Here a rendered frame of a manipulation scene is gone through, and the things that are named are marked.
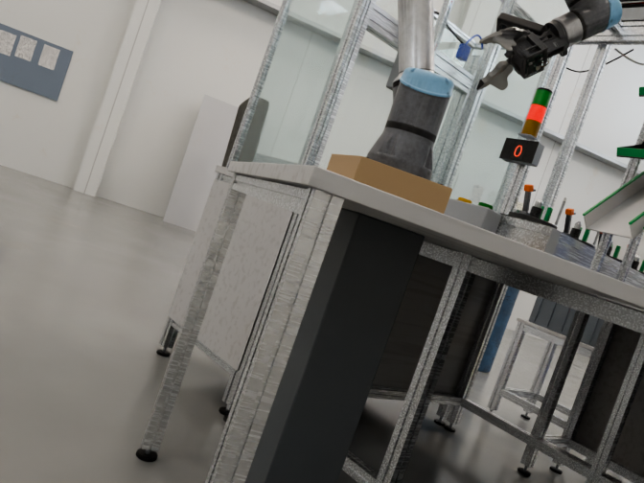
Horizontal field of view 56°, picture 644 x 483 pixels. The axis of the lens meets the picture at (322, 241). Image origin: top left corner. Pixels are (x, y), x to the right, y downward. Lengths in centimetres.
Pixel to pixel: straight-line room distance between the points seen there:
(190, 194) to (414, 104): 779
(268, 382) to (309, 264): 18
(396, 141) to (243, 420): 68
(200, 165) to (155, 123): 97
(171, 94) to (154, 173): 120
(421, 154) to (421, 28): 35
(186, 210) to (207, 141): 106
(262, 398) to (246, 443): 7
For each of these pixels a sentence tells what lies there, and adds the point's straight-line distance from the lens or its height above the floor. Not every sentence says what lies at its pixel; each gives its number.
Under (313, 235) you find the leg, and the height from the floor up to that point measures 77.
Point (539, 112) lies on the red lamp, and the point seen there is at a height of 134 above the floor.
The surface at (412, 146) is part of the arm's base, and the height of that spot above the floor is 100.
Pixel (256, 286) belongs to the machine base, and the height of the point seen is 48.
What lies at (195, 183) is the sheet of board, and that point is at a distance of 903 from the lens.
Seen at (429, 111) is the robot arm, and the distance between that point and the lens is 134.
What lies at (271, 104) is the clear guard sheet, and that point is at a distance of 256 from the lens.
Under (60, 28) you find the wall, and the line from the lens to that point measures 972.
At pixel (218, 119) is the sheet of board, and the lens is 924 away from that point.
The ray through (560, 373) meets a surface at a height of 49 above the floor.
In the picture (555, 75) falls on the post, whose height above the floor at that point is 147.
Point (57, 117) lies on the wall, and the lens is 958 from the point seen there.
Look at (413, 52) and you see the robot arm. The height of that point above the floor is 123.
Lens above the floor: 79
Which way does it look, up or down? 2 degrees down
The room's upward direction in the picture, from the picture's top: 19 degrees clockwise
